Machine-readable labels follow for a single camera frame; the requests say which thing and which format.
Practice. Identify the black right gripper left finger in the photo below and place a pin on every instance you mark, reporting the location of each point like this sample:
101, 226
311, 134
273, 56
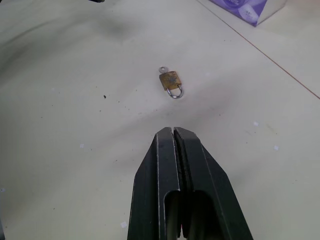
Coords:
152, 185

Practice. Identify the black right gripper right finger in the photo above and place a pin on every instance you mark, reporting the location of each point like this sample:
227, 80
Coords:
212, 185

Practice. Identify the small silver key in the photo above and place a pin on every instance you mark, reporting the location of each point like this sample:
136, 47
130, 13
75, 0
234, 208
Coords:
163, 69

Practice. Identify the brass padlock with steel shackle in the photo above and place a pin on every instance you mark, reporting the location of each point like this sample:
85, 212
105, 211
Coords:
171, 81

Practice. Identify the purple and white tissue box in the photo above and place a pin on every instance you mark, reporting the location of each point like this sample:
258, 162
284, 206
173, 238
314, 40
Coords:
246, 10

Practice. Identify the black object at table edge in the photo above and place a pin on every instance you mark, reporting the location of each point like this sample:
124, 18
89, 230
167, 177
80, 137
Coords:
96, 1

